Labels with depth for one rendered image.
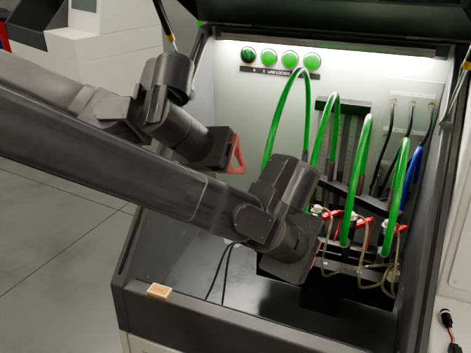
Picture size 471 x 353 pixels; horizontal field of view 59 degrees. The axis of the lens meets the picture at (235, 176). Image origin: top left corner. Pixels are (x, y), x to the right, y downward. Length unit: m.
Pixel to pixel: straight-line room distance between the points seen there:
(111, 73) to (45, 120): 3.39
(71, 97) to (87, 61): 2.99
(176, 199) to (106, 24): 3.31
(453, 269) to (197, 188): 0.71
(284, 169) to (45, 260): 2.34
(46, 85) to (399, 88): 0.82
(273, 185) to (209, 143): 0.16
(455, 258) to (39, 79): 0.87
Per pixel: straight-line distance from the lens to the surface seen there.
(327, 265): 1.05
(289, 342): 0.93
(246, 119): 1.28
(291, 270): 0.62
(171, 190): 0.43
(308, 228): 0.62
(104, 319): 2.31
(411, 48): 1.10
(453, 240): 1.01
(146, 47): 3.95
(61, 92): 0.68
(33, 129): 0.39
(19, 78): 0.75
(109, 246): 2.73
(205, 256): 1.29
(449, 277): 1.04
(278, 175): 0.51
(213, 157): 0.62
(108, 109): 0.60
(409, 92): 1.16
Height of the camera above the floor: 1.67
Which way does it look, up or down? 30 degrees down
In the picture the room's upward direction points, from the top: straight up
